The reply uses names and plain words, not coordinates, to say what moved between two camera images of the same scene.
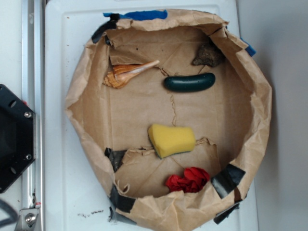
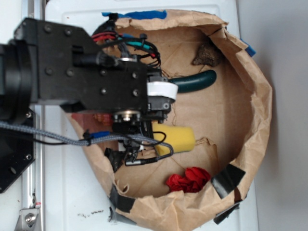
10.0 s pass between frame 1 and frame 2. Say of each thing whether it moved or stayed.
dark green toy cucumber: stayed
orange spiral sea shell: moved
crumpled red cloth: stayed
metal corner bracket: stayed
